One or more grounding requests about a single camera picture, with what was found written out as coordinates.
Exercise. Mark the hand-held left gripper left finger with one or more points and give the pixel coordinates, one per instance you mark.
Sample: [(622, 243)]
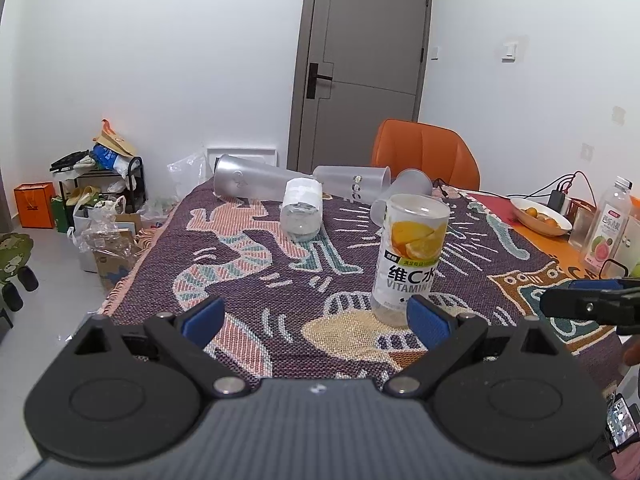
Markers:
[(205, 317)]

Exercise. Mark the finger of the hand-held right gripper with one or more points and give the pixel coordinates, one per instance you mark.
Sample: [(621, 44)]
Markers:
[(614, 270), (575, 302)]

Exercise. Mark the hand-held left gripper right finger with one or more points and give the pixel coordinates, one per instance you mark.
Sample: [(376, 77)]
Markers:
[(427, 321)]

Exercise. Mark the vitamin C water bottle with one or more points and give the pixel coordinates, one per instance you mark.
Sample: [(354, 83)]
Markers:
[(407, 260)]

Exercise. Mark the small frosted cup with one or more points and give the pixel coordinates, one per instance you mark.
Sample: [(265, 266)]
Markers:
[(378, 212)]

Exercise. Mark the plain frosted cup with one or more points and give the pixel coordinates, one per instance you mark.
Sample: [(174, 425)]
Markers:
[(414, 182)]

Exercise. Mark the tall silver cup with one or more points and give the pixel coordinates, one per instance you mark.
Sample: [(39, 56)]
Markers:
[(252, 177)]

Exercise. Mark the frosted cup with dark dots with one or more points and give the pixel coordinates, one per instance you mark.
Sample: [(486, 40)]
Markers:
[(350, 180)]

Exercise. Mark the person's right hand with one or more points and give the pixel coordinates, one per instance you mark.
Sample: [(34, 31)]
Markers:
[(632, 351)]

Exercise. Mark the pink label juice bottle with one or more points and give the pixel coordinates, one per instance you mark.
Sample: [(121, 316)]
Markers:
[(606, 230)]

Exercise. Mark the clear drinking glass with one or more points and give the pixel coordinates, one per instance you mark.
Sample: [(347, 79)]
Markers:
[(581, 230)]

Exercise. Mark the printed woven blanket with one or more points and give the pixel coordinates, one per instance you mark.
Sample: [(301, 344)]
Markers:
[(260, 270)]

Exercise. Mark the white bowl of oranges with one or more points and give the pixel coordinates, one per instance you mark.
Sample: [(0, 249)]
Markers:
[(542, 217)]

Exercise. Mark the black power adapter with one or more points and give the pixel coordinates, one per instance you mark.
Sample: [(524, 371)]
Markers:
[(558, 199)]

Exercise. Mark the cardboard box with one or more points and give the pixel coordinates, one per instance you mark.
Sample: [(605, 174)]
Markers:
[(115, 265)]

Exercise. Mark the smartphone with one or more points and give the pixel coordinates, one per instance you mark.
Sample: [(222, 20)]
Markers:
[(622, 419)]

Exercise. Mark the clear plastic bag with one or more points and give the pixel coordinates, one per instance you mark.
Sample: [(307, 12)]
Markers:
[(107, 237)]

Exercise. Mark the crumpled clear plastic wrap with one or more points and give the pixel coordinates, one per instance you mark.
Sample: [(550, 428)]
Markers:
[(192, 175)]

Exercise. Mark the clear bottle with white label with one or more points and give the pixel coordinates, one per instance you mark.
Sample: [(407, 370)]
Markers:
[(301, 207)]

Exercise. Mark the white plastic bag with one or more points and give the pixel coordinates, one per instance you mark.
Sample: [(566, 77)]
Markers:
[(95, 212)]

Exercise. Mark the black storage rack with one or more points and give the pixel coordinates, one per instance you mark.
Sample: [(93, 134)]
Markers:
[(135, 180)]

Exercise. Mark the orange chair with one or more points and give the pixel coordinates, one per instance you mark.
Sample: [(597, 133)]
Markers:
[(425, 152)]

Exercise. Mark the green paper bag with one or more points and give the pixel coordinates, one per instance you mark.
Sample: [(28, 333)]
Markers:
[(61, 214)]

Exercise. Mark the blue and white bag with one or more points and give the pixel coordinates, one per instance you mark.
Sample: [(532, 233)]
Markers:
[(111, 158)]

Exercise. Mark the green camouflage plush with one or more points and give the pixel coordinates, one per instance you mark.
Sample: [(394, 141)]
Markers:
[(15, 260)]

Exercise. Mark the brown paper bag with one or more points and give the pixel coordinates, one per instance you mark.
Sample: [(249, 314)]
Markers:
[(114, 139)]

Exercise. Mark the orange paper bag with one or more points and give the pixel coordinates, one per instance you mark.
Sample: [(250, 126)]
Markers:
[(34, 206)]

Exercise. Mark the grey door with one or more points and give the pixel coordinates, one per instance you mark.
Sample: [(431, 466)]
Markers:
[(365, 60)]

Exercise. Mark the white wall outlet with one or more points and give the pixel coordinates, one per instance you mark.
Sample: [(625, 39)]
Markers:
[(586, 150), (619, 116)]

